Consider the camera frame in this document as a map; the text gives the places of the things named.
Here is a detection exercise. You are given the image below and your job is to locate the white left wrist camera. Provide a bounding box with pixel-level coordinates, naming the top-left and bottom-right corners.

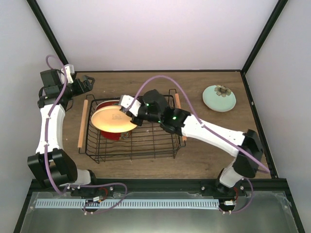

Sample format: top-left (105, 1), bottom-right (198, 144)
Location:
top-left (61, 64), bottom-right (75, 84)

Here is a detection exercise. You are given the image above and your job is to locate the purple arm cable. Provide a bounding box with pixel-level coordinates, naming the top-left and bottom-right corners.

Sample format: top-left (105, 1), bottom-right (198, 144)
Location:
top-left (126, 75), bottom-right (272, 215)
top-left (45, 54), bottom-right (128, 216)

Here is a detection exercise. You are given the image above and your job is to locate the light blue slotted cable duct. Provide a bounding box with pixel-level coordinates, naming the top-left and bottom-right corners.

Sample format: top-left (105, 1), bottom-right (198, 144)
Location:
top-left (35, 199), bottom-right (219, 209)

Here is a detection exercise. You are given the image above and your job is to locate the red floral plate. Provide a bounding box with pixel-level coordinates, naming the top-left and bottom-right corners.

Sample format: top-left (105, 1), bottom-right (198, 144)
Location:
top-left (100, 131), bottom-right (132, 141)

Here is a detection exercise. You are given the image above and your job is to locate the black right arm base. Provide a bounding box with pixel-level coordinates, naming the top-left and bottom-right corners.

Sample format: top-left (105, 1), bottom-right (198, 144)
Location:
top-left (200, 179), bottom-right (246, 214)

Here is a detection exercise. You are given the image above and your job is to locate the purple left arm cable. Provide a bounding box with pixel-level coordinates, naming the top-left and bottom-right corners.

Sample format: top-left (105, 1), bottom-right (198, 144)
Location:
top-left (45, 54), bottom-right (128, 216)

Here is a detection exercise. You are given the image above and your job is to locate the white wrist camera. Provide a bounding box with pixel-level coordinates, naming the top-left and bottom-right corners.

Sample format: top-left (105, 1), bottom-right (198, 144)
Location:
top-left (119, 95), bottom-right (141, 117)
top-left (61, 64), bottom-right (75, 84)

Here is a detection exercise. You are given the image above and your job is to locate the clear plastic sheet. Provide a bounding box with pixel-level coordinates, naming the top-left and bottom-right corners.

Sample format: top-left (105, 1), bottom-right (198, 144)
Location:
top-left (20, 192), bottom-right (298, 233)

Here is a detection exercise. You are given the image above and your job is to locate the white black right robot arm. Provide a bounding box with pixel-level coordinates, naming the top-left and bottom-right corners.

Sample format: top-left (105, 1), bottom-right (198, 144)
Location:
top-left (121, 89), bottom-right (263, 196)

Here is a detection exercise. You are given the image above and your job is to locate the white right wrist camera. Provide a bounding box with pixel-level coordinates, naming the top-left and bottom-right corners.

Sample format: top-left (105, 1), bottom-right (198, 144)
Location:
top-left (119, 95), bottom-right (141, 117)

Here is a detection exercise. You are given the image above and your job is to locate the light green flower plate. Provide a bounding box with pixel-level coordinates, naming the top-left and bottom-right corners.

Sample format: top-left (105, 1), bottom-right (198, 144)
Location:
top-left (202, 85), bottom-right (237, 113)

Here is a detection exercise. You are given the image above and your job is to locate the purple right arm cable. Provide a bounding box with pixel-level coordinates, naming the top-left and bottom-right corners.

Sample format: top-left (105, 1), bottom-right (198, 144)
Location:
top-left (126, 75), bottom-right (272, 215)

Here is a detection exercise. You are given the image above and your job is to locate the black aluminium frame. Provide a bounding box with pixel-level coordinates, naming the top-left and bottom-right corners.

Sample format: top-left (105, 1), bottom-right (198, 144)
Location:
top-left (27, 0), bottom-right (305, 233)

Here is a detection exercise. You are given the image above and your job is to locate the black wire dish rack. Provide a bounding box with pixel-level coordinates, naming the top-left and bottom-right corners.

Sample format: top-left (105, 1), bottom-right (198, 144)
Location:
top-left (79, 95), bottom-right (186, 163)

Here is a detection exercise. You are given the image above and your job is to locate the red teal patterned plate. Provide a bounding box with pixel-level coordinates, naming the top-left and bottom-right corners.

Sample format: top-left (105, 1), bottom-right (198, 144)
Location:
top-left (95, 100), bottom-right (119, 111)

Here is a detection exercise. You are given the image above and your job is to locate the left wooden rack handle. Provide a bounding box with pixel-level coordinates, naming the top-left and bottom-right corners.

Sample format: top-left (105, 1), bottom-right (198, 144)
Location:
top-left (77, 99), bottom-right (88, 149)

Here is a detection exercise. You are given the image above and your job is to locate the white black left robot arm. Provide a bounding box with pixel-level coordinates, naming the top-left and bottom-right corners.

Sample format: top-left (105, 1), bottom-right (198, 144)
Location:
top-left (27, 69), bottom-right (99, 196)

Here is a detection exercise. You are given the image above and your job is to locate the wooden rack handle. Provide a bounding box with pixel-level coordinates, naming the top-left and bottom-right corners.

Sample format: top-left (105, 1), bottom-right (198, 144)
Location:
top-left (77, 99), bottom-right (88, 149)
top-left (175, 93), bottom-right (187, 142)

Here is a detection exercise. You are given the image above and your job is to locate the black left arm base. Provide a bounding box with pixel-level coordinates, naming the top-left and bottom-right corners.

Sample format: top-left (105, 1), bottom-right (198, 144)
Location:
top-left (70, 186), bottom-right (113, 198)

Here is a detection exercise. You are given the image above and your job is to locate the right wooden rack handle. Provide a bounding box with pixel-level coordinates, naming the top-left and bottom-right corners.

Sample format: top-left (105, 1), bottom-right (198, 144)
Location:
top-left (175, 93), bottom-right (187, 142)

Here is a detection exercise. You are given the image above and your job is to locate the yellow orange plate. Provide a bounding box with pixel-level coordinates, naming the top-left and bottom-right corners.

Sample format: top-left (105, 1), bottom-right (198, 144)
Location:
top-left (91, 105), bottom-right (137, 133)

